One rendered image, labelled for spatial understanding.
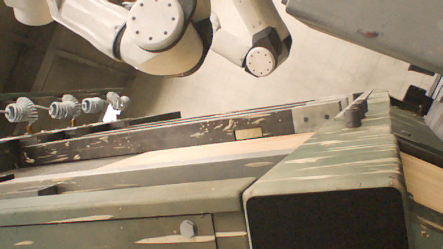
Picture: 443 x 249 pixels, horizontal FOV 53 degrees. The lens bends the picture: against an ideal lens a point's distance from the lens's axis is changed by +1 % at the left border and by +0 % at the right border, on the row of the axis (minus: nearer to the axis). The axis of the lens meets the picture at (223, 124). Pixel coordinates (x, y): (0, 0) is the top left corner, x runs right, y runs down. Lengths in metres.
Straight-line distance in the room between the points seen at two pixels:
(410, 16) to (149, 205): 0.24
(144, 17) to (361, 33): 0.35
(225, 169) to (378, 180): 0.32
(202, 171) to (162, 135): 0.73
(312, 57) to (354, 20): 5.98
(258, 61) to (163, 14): 0.58
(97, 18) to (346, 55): 5.73
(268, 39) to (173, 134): 0.42
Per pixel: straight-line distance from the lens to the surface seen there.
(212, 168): 0.63
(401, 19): 0.32
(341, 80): 6.23
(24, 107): 1.65
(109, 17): 0.66
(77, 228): 0.44
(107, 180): 0.71
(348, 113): 0.69
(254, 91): 6.35
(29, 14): 0.80
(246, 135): 1.25
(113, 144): 1.44
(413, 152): 2.31
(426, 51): 0.32
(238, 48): 1.20
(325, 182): 0.34
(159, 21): 0.59
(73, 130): 1.83
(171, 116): 2.67
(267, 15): 1.14
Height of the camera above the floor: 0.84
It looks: 16 degrees up
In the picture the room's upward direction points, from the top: 66 degrees counter-clockwise
